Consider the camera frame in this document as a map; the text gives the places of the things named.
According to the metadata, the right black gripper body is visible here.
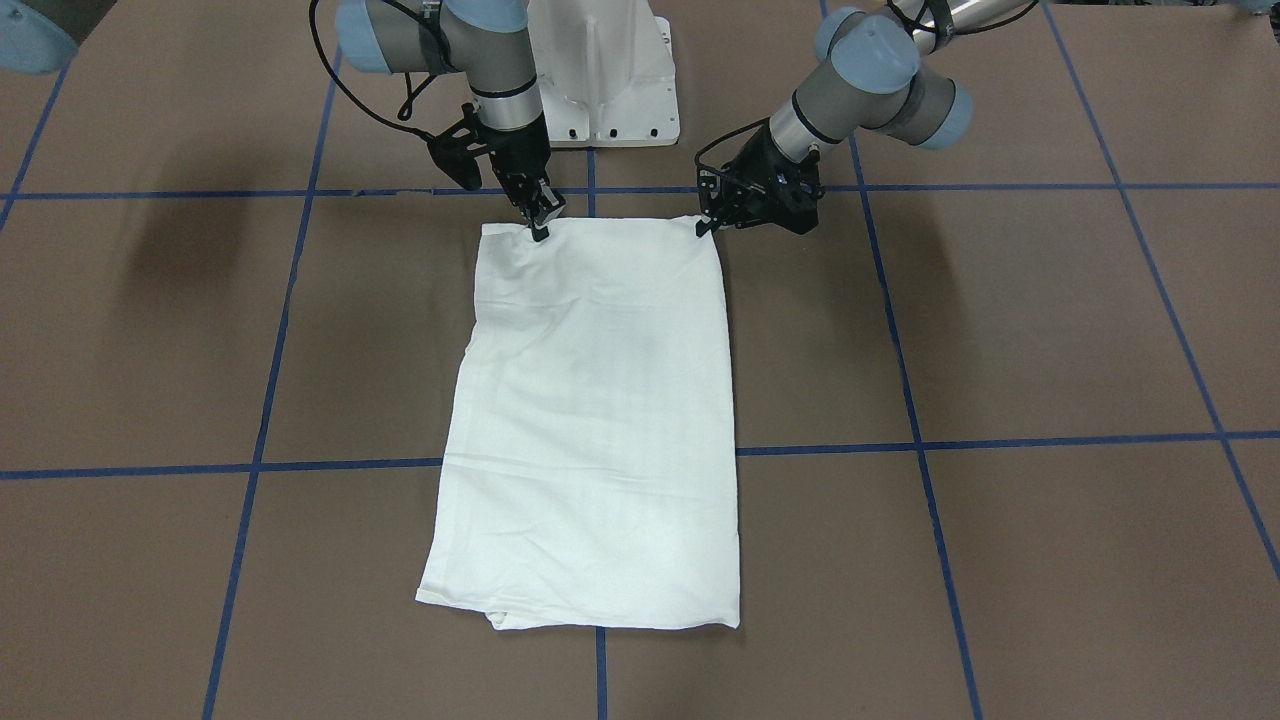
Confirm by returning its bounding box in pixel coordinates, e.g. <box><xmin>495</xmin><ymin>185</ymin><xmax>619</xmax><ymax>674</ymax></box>
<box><xmin>477</xmin><ymin>113</ymin><xmax>561</xmax><ymax>217</ymax></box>

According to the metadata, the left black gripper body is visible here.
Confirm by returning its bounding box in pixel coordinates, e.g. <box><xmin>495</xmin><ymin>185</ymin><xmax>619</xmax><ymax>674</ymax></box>
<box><xmin>698</xmin><ymin>122</ymin><xmax>826</xmax><ymax>234</ymax></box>

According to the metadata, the white long-sleeve printed shirt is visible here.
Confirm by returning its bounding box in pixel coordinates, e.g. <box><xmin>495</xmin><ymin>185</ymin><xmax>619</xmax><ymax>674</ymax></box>
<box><xmin>415</xmin><ymin>217</ymin><xmax>741</xmax><ymax>632</ymax></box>

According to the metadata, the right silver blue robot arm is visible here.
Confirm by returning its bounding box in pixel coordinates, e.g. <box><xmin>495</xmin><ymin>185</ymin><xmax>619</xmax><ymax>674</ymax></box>
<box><xmin>1</xmin><ymin>1</ymin><xmax>564</xmax><ymax>243</ymax></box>

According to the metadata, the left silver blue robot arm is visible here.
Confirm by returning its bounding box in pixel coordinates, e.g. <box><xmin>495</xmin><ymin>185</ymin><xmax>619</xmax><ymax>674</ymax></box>
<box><xmin>694</xmin><ymin>1</ymin><xmax>1034</xmax><ymax>236</ymax></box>

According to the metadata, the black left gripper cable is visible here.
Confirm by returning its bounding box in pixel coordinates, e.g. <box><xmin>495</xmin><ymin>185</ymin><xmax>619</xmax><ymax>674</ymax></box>
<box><xmin>692</xmin><ymin>120</ymin><xmax>771</xmax><ymax>186</ymax></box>

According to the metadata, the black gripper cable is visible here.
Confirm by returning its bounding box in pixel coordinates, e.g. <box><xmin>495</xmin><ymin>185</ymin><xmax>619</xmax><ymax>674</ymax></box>
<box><xmin>308</xmin><ymin>0</ymin><xmax>471</xmax><ymax>141</ymax></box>
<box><xmin>692</xmin><ymin>120</ymin><xmax>771</xmax><ymax>186</ymax></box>

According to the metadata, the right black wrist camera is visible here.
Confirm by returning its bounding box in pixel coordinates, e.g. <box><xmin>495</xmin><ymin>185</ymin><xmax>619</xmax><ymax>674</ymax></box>
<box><xmin>426</xmin><ymin>102</ymin><xmax>490</xmax><ymax>191</ymax></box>

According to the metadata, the white camera mast pedestal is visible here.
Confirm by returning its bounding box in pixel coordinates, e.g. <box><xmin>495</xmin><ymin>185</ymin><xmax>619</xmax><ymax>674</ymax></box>
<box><xmin>527</xmin><ymin>1</ymin><xmax>681</xmax><ymax>149</ymax></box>

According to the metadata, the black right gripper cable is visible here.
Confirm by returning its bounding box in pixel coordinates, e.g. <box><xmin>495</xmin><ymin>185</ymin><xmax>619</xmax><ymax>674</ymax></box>
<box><xmin>308</xmin><ymin>0</ymin><xmax>471</xmax><ymax>141</ymax></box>

